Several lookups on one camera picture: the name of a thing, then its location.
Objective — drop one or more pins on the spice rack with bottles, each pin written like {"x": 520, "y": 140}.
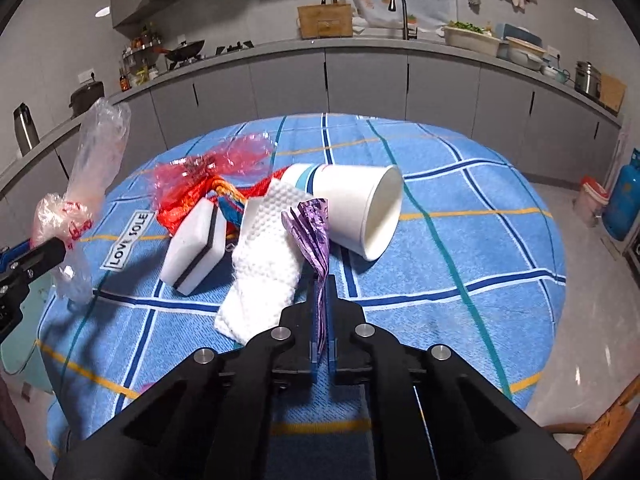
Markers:
{"x": 139, "y": 58}

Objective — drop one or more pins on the steel stock pot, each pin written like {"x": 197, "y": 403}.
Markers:
{"x": 587, "y": 79}

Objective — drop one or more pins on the blue gas cylinder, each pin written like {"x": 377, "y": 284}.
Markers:
{"x": 624, "y": 202}

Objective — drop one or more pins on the white red trash bin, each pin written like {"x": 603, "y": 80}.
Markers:
{"x": 591, "y": 201}

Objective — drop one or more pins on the teal metal bucket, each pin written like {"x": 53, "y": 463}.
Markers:
{"x": 20, "y": 355}

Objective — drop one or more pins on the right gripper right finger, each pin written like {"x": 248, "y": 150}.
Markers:
{"x": 433, "y": 415}

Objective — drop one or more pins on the steel thermos jug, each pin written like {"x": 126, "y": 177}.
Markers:
{"x": 25, "y": 129}

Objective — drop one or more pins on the red foam net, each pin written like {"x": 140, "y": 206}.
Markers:
{"x": 170, "y": 213}

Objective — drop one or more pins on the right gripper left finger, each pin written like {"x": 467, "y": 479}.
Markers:
{"x": 210, "y": 416}

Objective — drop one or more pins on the blue plaid tablecloth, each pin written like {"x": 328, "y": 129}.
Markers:
{"x": 476, "y": 262}

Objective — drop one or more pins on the cream lidded pot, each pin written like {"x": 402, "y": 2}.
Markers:
{"x": 525, "y": 54}

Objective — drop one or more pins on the white black sponge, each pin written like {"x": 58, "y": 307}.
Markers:
{"x": 196, "y": 248}

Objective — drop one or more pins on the wooden chair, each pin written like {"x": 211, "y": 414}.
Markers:
{"x": 598, "y": 439}

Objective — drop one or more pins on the clear plastic bag red print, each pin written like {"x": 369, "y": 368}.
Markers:
{"x": 103, "y": 137}

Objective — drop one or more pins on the white vegetable basin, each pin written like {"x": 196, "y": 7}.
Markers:
{"x": 471, "y": 40}

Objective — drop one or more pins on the black wok on stove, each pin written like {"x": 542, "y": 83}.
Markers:
{"x": 182, "y": 53}

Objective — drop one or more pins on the black rice cooker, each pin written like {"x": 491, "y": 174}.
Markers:
{"x": 84, "y": 97}

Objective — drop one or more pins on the dark kitchen faucet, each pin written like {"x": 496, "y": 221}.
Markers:
{"x": 408, "y": 33}

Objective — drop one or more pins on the orange blue snack wrapper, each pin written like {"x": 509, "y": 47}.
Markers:
{"x": 229, "y": 200}

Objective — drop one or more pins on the white paper towel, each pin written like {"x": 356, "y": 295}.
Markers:
{"x": 267, "y": 264}

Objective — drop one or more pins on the wooden knife block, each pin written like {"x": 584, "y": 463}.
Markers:
{"x": 325, "y": 21}

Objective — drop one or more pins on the grey lower cabinets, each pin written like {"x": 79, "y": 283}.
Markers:
{"x": 552, "y": 133}

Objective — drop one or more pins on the gas stove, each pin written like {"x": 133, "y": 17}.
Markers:
{"x": 231, "y": 48}

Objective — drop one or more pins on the pink cellophane wrapper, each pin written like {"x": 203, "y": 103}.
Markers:
{"x": 244, "y": 157}

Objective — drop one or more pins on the purple foil wrapper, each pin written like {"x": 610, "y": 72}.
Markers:
{"x": 308, "y": 223}

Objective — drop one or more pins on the white paper cup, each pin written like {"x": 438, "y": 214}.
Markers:
{"x": 364, "y": 202}

